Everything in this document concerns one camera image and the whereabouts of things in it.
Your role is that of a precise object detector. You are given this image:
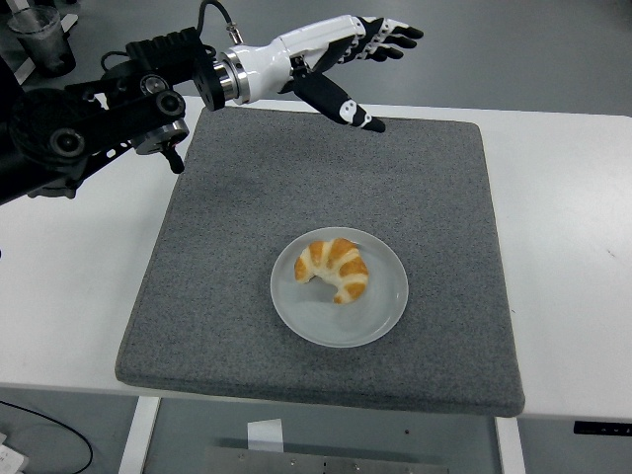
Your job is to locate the black bin with clear liner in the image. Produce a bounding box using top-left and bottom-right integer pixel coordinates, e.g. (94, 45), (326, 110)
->
(5, 5), (78, 78)

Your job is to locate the thin black floor cable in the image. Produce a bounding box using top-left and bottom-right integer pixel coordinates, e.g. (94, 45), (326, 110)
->
(0, 399), (94, 474)

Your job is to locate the black table control panel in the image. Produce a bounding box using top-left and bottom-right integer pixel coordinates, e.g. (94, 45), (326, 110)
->
(573, 420), (632, 436)

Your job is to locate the grey metal plate with screws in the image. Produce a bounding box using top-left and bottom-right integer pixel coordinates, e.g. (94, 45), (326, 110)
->
(201, 446), (450, 474)

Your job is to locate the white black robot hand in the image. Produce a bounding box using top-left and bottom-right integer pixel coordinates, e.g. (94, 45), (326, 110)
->
(244, 14), (426, 134)

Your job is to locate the white power strip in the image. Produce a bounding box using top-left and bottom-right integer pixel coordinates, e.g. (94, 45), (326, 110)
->
(0, 433), (30, 473)

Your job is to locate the white table leg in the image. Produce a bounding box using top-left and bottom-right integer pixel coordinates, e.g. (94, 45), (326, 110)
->
(495, 417), (527, 474)
(117, 396), (162, 474)

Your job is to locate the orange croissant bread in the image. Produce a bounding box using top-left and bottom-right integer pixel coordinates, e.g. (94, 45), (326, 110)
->
(293, 237), (370, 305)

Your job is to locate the grey felt mat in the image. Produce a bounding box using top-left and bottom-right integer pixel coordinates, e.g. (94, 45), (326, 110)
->
(113, 105), (525, 419)

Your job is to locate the pale grey round plate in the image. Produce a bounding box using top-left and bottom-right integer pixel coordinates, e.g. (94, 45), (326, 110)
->
(269, 226), (409, 350)

